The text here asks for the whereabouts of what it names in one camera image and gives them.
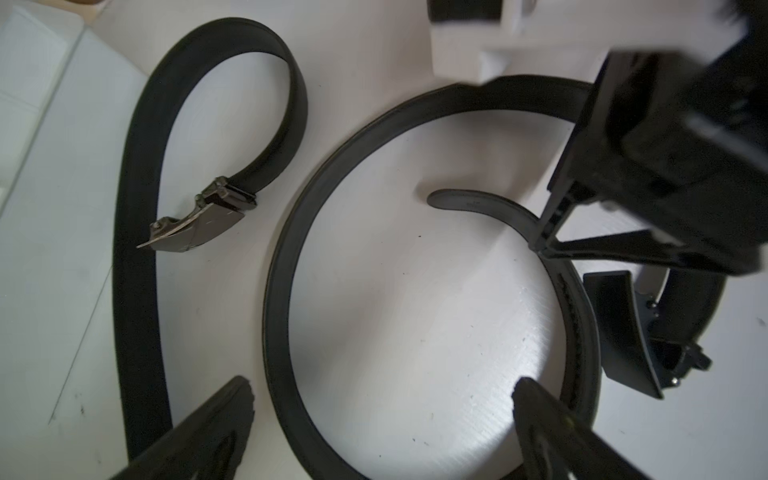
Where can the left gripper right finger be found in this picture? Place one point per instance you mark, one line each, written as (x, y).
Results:
(555, 444)

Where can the black belt long middle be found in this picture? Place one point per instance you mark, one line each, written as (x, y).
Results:
(139, 234)

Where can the white divided storage tray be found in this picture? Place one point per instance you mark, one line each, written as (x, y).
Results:
(66, 97)

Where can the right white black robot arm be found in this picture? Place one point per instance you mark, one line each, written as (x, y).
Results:
(478, 41)

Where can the black belt front loop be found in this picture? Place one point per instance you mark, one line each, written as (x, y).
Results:
(587, 303)

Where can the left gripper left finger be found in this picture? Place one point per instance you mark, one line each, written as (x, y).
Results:
(208, 444)

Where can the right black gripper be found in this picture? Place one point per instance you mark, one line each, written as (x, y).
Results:
(681, 144)

